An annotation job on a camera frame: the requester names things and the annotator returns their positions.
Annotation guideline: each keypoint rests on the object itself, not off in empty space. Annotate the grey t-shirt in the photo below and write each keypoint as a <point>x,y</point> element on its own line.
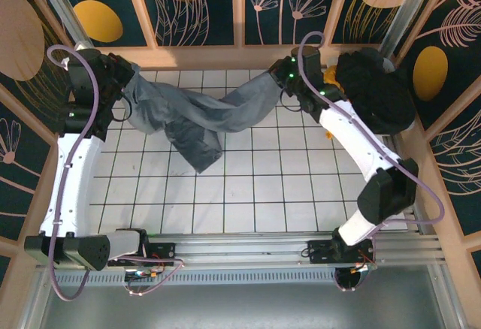
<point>195,111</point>

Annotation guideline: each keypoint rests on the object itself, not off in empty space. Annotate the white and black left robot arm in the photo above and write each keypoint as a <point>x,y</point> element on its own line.
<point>71,178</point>

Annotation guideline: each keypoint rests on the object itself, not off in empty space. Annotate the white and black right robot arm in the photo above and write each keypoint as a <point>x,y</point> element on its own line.
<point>357,137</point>

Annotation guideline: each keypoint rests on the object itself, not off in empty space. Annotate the yellow t-shirt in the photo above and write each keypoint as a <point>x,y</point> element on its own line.
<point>330,75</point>

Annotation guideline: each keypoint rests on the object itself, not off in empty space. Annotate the black t-shirt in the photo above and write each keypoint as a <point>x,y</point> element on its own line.
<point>376,88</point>

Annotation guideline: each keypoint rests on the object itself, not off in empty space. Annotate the grey metal shelf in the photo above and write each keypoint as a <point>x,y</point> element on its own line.
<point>240,306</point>

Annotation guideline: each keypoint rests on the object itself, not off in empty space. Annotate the aluminium corner post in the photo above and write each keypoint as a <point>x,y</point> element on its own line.
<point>407,9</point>
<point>62,6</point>

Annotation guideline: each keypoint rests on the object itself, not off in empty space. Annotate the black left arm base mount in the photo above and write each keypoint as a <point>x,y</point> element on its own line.
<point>161,249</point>

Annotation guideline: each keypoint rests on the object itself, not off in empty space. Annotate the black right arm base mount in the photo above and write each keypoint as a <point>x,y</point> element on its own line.
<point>319,252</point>

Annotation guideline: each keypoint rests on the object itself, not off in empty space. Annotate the aluminium frame rail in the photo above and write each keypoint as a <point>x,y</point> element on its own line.
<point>240,250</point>

